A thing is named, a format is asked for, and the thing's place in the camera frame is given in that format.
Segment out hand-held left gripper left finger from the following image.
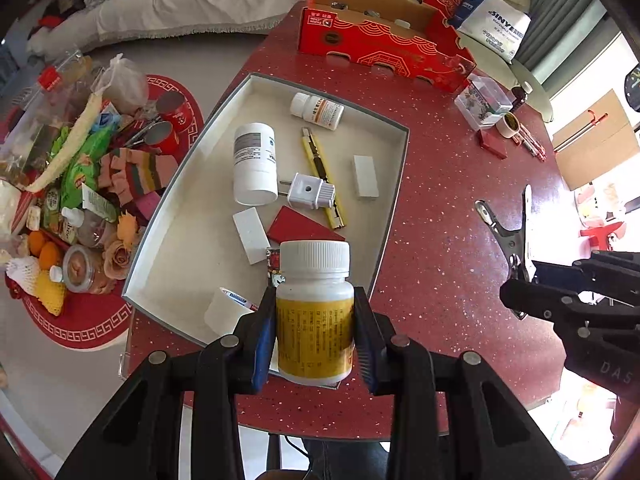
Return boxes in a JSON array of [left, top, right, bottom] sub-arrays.
[[52, 285, 278, 480]]

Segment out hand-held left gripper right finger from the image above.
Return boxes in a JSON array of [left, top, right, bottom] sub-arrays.
[[352, 285, 573, 480]]

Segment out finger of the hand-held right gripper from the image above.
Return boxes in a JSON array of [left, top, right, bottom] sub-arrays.
[[499, 277, 596, 323], [530, 249, 640, 293]]

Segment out white packing tape roll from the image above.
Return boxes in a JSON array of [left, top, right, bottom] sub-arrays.
[[202, 286, 261, 336]]

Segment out white bottle yellow label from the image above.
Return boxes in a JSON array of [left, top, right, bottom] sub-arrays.
[[275, 240, 357, 387]]

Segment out metal spring clip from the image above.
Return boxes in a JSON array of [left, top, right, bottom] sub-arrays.
[[474, 185, 540, 321]]

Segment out dark snack packet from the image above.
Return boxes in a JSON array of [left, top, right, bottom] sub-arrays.
[[265, 247, 286, 288]]

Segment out white rectangular block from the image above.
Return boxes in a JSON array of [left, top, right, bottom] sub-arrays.
[[352, 154, 382, 202], [232, 207, 270, 267]]

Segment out red flip-top box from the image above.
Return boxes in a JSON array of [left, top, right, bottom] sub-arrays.
[[265, 205, 347, 246]]

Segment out white power plug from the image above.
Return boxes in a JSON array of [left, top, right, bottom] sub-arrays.
[[278, 172, 337, 212]]

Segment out grey shallow box white inside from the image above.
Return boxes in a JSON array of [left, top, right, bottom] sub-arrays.
[[121, 73, 411, 391]]

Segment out large white bottle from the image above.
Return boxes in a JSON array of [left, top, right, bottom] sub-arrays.
[[233, 122, 279, 207]]

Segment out yellow utility knife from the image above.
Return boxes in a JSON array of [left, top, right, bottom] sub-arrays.
[[300, 127, 348, 231]]

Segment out small white bottle orange label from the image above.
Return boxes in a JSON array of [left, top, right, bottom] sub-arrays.
[[290, 91, 346, 132]]

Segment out red plastic stool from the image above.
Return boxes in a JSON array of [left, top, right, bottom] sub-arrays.
[[580, 220, 628, 248]]

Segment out brown cardboard box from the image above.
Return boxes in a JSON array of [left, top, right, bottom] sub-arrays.
[[552, 89, 640, 192]]

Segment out small beige tape roll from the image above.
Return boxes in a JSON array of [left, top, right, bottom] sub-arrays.
[[496, 111, 521, 138]]

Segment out beige artificial rose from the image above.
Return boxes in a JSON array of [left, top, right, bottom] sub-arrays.
[[102, 237, 136, 281]]

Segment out small dark bottle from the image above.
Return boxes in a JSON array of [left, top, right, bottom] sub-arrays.
[[510, 84, 533, 113]]

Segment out clear plastic box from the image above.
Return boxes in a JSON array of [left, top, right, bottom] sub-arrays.
[[454, 74, 513, 132]]

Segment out clear plastic cup with lid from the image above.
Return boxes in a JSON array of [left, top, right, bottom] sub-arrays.
[[62, 245, 98, 293]]

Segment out striped sponge pieces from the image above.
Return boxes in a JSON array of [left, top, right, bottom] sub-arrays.
[[97, 146, 180, 206]]

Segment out green tube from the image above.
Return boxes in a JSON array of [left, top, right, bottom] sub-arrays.
[[80, 182, 118, 223]]

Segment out clear bottle white cap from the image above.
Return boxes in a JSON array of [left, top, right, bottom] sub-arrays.
[[60, 207, 113, 248]]

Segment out red tin can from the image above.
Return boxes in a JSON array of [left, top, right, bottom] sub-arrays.
[[156, 91, 190, 126], [145, 121, 181, 157]]

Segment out yellow fruit in white net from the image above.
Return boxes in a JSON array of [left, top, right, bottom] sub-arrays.
[[4, 256, 67, 317]]

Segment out orange fruit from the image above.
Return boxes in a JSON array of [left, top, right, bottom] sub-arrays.
[[37, 241, 63, 271], [27, 230, 51, 256]]

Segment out green snack packets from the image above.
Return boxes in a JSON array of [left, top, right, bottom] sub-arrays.
[[42, 125, 118, 211]]

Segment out white blue printed bag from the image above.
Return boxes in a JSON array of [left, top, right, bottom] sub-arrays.
[[447, 0, 532, 63]]

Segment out pale loofah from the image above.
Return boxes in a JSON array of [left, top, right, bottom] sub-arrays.
[[22, 92, 103, 193]]

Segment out clear knotted plastic bag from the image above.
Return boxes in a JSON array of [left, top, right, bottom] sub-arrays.
[[92, 54, 150, 116]]

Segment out red cardboard box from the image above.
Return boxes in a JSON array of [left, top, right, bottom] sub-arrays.
[[297, 0, 478, 93]]

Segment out clear zip bag red label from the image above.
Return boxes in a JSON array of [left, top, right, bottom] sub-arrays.
[[0, 49, 108, 171]]

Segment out black cable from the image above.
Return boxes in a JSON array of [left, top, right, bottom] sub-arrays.
[[282, 435, 313, 480]]

